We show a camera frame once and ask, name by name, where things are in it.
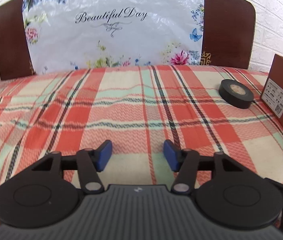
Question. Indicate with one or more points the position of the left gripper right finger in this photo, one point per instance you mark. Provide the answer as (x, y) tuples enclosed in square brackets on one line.
[(185, 163)]

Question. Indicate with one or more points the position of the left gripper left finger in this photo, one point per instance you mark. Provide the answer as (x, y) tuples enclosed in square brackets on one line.
[(89, 163)]

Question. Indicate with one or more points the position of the plaid bed blanket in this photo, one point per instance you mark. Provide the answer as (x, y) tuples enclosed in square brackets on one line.
[(137, 108)]

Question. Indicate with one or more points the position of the black tape roll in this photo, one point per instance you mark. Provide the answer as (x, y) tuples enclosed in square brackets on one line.
[(236, 94)]

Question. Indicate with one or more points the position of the brown wooden headboard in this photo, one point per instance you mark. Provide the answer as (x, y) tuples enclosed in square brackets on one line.
[(229, 27)]

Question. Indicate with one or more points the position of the floral plastic bag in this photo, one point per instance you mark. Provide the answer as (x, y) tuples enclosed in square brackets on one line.
[(64, 35)]

